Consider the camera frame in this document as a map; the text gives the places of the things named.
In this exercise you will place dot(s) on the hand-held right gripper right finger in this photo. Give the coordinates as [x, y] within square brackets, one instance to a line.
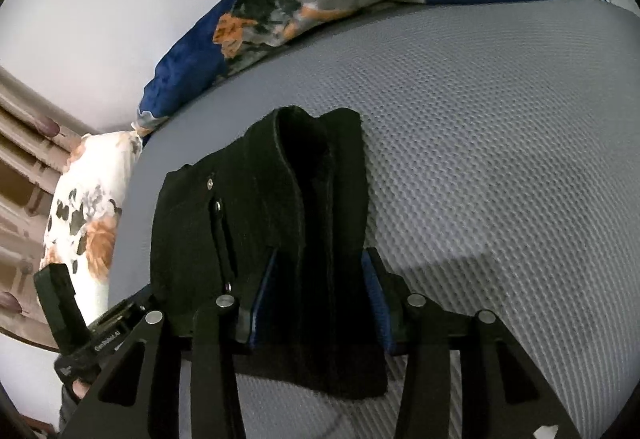
[377, 301]

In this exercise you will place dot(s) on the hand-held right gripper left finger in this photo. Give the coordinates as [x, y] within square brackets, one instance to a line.
[264, 281]

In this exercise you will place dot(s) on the black pants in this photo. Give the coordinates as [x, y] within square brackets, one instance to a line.
[300, 239]

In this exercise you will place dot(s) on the person's left hand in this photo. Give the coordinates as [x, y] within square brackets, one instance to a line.
[80, 389]

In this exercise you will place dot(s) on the white floral pillow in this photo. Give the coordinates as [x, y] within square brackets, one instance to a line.
[95, 199]

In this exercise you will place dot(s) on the grey textured mattress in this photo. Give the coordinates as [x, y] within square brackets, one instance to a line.
[475, 144]

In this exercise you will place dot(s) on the brown patterned curtain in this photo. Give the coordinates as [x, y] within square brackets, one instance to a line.
[25, 169]

